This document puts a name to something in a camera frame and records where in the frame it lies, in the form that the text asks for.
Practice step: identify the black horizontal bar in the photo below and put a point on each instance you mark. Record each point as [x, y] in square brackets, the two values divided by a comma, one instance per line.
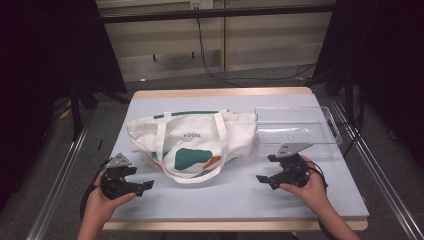
[166, 15]

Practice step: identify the wall power outlet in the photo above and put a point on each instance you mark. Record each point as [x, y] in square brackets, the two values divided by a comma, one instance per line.
[201, 4]

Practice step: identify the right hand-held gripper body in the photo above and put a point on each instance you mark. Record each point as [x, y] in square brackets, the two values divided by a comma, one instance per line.
[295, 171]

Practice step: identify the metal floor rail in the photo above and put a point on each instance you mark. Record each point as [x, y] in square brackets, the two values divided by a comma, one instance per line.
[383, 186]
[56, 190]

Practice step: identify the small black floor item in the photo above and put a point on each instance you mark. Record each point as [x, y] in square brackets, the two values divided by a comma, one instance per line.
[100, 145]

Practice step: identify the yellow floor tape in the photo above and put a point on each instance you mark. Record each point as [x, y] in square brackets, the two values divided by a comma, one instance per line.
[65, 113]

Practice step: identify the black curtain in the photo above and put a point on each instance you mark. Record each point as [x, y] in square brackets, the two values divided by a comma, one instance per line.
[40, 66]
[383, 50]

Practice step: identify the white canvas tote bag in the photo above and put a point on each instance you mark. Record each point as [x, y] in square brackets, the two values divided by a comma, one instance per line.
[196, 146]

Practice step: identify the person's right hand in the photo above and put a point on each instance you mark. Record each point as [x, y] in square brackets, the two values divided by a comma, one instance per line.
[313, 193]

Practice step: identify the black stand pole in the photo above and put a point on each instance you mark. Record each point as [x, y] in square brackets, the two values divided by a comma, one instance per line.
[76, 116]

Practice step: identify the person's left hand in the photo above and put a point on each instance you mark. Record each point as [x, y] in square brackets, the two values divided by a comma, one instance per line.
[98, 206]

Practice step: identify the wooden wall post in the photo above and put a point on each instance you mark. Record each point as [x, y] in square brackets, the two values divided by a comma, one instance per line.
[223, 40]

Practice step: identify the clear plastic tray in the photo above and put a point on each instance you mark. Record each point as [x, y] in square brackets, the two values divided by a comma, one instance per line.
[300, 130]

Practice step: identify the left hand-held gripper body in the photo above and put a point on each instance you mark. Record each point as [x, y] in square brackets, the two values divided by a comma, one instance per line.
[115, 186]

